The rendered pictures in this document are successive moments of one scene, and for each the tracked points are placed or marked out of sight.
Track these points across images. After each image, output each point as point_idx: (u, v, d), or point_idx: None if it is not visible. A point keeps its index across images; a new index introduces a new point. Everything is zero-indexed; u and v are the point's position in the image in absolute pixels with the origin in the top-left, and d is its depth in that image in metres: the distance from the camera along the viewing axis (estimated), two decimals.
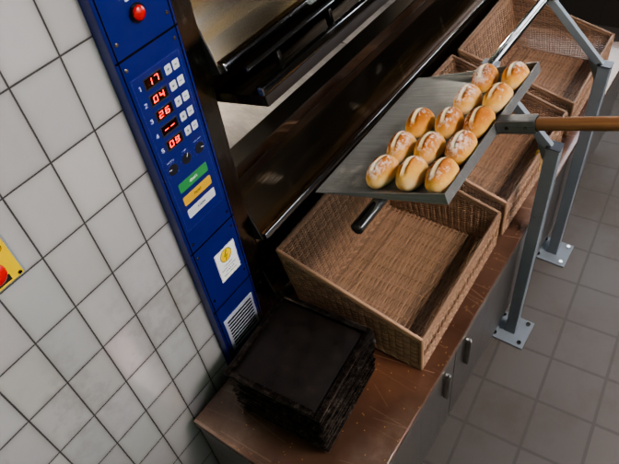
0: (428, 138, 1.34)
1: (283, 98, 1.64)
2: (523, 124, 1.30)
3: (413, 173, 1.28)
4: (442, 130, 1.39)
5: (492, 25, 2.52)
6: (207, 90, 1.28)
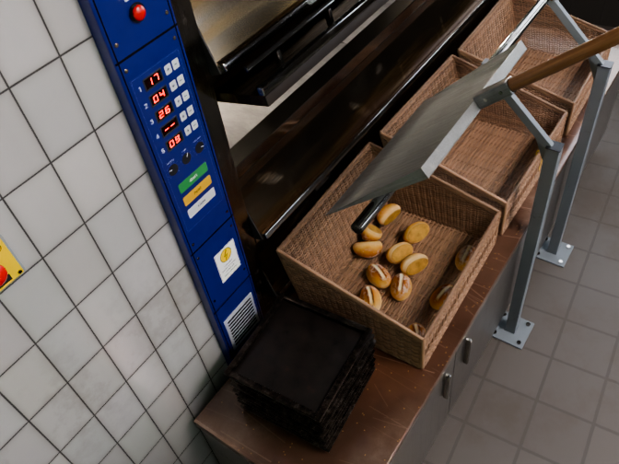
0: (382, 269, 1.87)
1: (283, 98, 1.64)
2: (497, 89, 1.27)
3: (378, 300, 1.81)
4: (354, 251, 1.98)
5: (492, 25, 2.52)
6: (207, 90, 1.28)
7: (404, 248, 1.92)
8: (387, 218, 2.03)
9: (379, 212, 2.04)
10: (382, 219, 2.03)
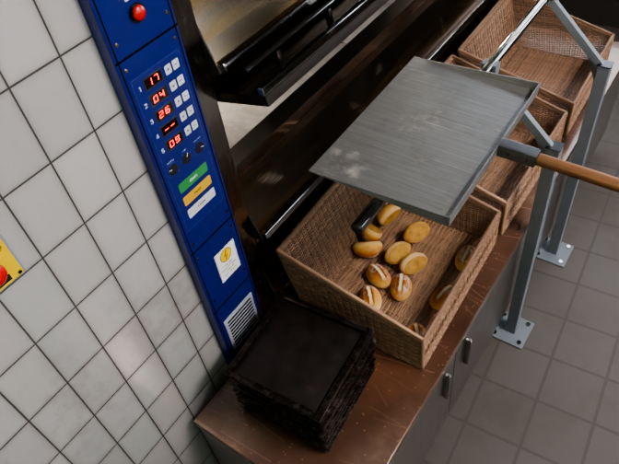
0: (382, 269, 1.87)
1: (283, 98, 1.64)
2: (525, 156, 1.35)
3: (378, 300, 1.81)
4: (354, 251, 1.98)
5: (492, 25, 2.52)
6: (207, 90, 1.28)
7: (402, 247, 1.92)
8: (387, 218, 2.03)
9: (379, 212, 2.04)
10: (382, 219, 2.03)
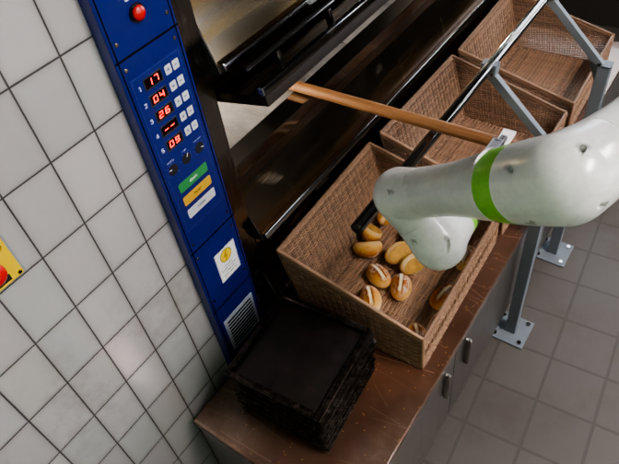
0: (382, 269, 1.87)
1: (283, 98, 1.64)
2: None
3: (378, 300, 1.81)
4: (354, 251, 1.98)
5: (492, 25, 2.52)
6: (207, 90, 1.28)
7: (402, 247, 1.92)
8: None
9: (379, 212, 2.04)
10: (382, 219, 2.03)
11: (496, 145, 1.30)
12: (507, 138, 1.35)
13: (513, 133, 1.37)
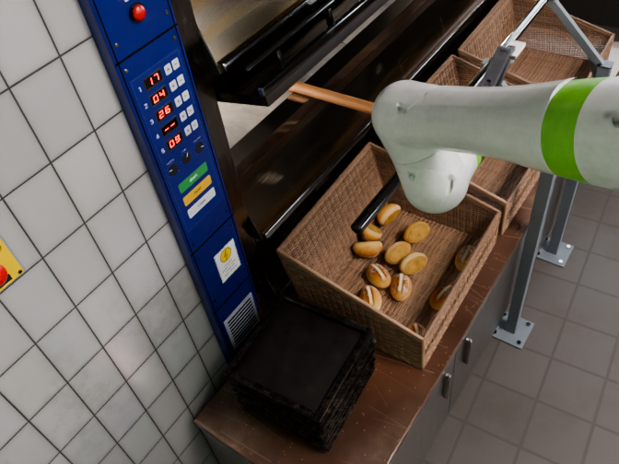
0: (382, 269, 1.87)
1: (283, 98, 1.64)
2: None
3: (378, 300, 1.81)
4: (354, 251, 1.98)
5: (492, 25, 2.52)
6: (207, 90, 1.28)
7: (402, 247, 1.92)
8: (387, 218, 2.03)
9: (379, 212, 2.04)
10: (382, 219, 2.03)
11: (500, 62, 1.06)
12: (514, 49, 1.11)
13: (522, 44, 1.12)
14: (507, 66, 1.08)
